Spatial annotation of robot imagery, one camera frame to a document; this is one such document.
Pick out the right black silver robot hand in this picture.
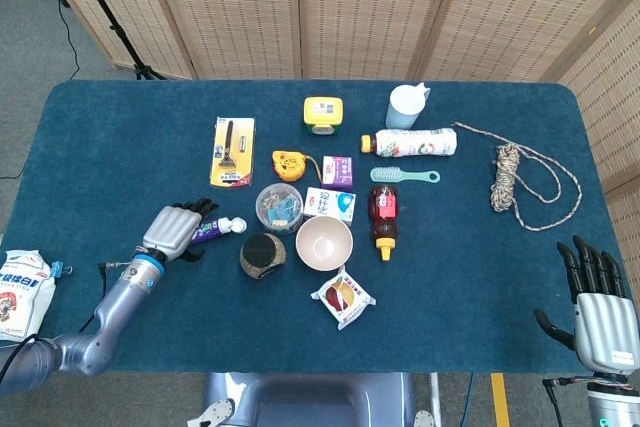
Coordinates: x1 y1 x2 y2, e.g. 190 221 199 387
533 234 635 377

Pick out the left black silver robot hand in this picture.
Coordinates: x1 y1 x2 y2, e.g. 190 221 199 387
134 196 221 264

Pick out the purple white toothpaste tube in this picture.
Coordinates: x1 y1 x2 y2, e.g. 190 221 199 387
189 215 249 247

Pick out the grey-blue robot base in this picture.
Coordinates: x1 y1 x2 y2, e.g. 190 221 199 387
202 371 416 427

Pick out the white lotion bottle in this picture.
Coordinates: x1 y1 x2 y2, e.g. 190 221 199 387
359 127 459 158

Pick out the yellow razor blister pack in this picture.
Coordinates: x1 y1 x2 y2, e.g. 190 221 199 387
208 115 257 190

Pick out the dark blue table mat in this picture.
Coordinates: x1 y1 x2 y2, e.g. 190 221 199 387
0 79 640 374

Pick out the clear tub of binder clips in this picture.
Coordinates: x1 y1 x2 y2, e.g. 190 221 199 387
255 182 305 236

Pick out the yellow floor tape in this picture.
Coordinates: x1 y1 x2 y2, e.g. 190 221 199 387
490 372 511 427

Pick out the yellow tape measure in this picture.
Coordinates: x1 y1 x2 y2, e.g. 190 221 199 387
271 149 324 184

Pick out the beige plastic bowl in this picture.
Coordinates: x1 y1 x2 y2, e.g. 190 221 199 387
294 216 355 272

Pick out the blue white milk carton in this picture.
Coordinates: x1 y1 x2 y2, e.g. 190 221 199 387
302 186 358 226

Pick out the white sugar bag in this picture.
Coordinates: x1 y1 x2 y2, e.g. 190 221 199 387
0 248 57 343

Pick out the purple white small carton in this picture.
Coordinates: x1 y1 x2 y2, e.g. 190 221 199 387
321 155 355 192

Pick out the white table leg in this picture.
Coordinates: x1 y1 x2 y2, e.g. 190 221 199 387
430 372 444 427

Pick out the white snack packet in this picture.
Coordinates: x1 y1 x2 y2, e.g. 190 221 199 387
310 266 377 332

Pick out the green tub with yellow lid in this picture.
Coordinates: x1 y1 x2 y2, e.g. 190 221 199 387
302 95 345 138

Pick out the honey bottle yellow nozzle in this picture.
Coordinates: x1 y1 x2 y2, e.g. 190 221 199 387
368 184 400 262

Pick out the teal plastic hairbrush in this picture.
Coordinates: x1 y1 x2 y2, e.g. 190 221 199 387
369 165 442 185

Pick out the black tripod stand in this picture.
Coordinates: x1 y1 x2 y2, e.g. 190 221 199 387
63 0 167 81

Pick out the light blue mug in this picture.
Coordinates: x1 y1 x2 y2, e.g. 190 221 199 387
384 81 432 131

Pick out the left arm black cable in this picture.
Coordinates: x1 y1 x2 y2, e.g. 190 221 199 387
0 260 134 388

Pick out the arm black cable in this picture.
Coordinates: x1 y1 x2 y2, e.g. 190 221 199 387
542 375 591 427
0 260 134 388

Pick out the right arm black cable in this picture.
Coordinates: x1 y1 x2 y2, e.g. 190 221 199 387
542 375 591 427

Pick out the blue cable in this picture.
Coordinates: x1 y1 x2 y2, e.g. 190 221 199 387
464 372 475 427

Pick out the beige braided rope bundle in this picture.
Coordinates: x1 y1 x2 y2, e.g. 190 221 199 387
452 121 584 233

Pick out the thin black floor cable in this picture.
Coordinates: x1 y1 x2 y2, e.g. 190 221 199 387
0 0 81 181

